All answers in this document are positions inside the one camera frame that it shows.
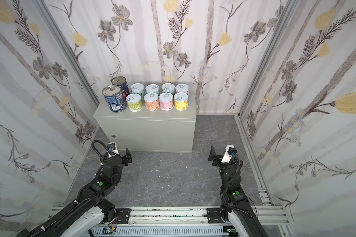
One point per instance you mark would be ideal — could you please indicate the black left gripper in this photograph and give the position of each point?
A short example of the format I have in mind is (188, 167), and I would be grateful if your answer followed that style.
(125, 158)

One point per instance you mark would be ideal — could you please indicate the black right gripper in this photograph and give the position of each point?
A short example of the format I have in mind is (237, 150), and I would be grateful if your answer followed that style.
(215, 157)

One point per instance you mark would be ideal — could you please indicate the green label can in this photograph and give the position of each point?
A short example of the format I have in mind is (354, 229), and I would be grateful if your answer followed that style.
(134, 102)

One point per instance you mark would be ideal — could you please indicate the blue nutrition label can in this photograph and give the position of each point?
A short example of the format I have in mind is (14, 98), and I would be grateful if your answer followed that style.
(114, 98)

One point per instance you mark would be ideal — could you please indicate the orange label can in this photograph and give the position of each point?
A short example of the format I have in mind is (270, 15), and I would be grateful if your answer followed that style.
(151, 101)

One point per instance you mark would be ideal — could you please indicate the yellow label can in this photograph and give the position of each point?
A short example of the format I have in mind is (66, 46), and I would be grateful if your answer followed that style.
(181, 101)

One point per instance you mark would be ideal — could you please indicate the light blue label can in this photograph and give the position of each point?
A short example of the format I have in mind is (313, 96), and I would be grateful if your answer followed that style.
(138, 88)

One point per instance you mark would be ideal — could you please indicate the pink flower label can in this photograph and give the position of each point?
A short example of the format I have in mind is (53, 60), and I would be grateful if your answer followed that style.
(182, 88)

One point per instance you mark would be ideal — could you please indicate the pale blue label can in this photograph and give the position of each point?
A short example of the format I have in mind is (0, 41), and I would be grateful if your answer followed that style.
(152, 88)

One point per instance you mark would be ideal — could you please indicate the dark blue tomato can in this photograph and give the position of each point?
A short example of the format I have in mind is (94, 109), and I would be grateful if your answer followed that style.
(122, 83)

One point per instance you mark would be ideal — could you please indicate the teal label can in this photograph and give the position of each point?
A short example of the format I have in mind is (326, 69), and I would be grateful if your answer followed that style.
(168, 88)

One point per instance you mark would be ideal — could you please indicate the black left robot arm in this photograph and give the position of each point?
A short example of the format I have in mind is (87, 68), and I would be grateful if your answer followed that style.
(91, 195)

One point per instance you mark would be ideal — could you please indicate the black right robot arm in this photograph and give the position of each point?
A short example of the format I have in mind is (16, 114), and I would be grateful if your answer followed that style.
(236, 207)

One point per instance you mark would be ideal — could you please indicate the grey metal cabinet box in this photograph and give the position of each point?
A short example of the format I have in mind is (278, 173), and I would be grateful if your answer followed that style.
(149, 131)

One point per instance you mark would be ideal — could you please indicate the white slotted cable duct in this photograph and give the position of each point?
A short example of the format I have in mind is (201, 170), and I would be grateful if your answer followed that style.
(163, 231)

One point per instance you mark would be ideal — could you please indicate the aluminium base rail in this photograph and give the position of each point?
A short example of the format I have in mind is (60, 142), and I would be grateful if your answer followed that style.
(192, 216)

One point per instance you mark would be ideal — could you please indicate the aluminium corner frame right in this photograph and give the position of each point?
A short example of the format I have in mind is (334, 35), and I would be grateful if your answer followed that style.
(273, 44)

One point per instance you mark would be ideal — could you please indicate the aluminium corner frame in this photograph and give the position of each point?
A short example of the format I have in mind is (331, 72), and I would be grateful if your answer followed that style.
(64, 46)
(273, 44)

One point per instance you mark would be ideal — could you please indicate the aluminium corner frame left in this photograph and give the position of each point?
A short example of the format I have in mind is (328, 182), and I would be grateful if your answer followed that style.
(64, 46)

